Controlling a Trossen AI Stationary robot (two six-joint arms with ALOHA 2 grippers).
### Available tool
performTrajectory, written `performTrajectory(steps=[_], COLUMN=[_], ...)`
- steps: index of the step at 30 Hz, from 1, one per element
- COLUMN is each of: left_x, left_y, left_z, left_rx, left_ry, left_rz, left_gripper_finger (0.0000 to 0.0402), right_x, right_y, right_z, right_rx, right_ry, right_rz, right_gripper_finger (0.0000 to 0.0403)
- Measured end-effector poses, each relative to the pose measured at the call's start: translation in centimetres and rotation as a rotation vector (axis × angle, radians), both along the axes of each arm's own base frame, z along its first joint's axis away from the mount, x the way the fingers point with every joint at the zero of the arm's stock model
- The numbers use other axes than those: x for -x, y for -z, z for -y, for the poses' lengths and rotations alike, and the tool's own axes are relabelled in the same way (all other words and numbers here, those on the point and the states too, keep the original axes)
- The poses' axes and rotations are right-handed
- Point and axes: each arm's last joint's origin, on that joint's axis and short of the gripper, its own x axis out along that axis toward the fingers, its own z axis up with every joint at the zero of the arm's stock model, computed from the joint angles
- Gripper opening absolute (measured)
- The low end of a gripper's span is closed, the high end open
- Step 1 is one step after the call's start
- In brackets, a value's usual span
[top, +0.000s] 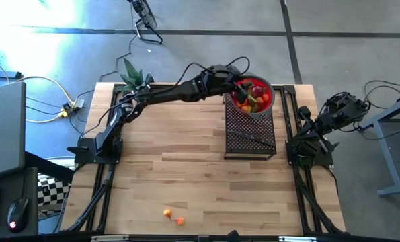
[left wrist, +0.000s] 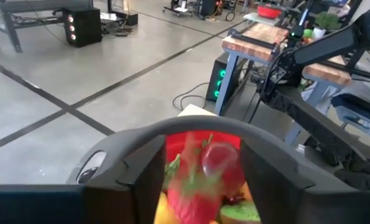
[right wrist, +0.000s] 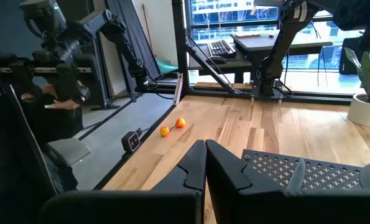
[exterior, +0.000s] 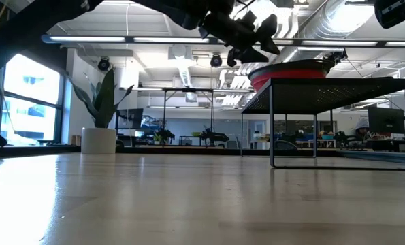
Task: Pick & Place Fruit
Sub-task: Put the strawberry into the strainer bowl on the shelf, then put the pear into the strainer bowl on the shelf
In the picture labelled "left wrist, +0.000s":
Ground black looped floor cable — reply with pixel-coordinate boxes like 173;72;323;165
171;81;211;112

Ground yellow toy lemon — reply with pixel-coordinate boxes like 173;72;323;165
154;192;173;224

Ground dark red toy plum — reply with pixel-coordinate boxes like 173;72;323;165
201;143;246;195

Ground small orange toy fruit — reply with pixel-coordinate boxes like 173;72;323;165
239;182;254;202

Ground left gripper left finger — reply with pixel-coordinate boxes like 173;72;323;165
86;134;167;224

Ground black computer tower blue lights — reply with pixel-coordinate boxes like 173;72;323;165
62;6;103;48

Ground green toy kiwi half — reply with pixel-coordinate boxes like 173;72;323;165
219;201;262;224

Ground red grey collapsible colander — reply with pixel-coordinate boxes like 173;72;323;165
65;114;300;200

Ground black box device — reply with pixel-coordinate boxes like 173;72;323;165
205;52;240;103

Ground grey steel frame table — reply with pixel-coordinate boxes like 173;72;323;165
0;0;94;53

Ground dark red toy pomegranate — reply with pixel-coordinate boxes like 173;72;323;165
224;193;246;206

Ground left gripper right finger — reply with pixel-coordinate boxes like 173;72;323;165
239;139;316;224

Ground small green potted plant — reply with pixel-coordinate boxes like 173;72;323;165
313;11;341;40

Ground red round bowl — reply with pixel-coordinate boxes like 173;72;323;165
256;3;282;20

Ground red toy strawberry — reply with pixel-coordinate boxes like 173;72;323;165
165;133;224;224

